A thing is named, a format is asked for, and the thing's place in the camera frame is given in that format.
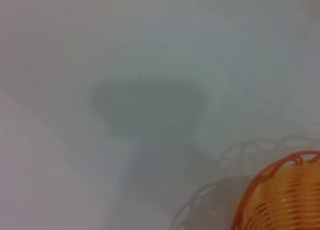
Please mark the orange woven plastic basket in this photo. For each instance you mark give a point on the orange woven plastic basket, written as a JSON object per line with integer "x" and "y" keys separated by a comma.
{"x": 287, "y": 202}

